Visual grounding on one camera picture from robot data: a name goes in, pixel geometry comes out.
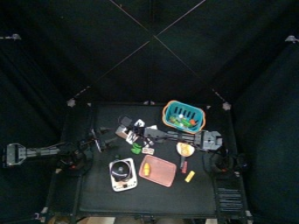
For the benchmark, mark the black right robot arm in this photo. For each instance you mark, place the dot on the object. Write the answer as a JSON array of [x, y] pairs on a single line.
[[208, 140]]

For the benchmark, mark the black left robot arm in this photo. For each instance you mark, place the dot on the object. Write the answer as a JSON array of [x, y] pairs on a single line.
[[39, 151]]

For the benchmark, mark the small white box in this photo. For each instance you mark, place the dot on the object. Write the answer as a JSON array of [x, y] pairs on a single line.
[[147, 150]]

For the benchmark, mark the green toy leaf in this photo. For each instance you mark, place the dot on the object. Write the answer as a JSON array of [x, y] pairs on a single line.
[[136, 148]]

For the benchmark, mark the white toy knife block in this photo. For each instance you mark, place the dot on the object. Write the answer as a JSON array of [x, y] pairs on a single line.
[[123, 133]]

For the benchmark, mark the green toy vegetable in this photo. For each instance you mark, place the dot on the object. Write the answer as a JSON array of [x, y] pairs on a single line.
[[176, 121]]

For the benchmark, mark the teal basket orange rim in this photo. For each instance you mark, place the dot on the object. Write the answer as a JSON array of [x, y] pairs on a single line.
[[183, 116]]

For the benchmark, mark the orange toy food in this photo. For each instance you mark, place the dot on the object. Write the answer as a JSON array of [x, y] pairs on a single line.
[[192, 121]]

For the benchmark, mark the pink plastic tray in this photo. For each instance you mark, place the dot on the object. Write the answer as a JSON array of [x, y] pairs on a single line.
[[161, 172]]

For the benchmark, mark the red toy stick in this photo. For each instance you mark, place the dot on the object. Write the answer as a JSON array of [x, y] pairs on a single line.
[[184, 167]]

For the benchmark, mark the yellow toy block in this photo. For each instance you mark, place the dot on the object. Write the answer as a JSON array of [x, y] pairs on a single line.
[[189, 176]]

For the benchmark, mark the white text label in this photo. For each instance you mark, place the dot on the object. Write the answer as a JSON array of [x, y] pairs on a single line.
[[229, 199]]

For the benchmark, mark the grey frame bracket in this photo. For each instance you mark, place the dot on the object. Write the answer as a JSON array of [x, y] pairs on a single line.
[[71, 102], [225, 106], [13, 37], [291, 38]]

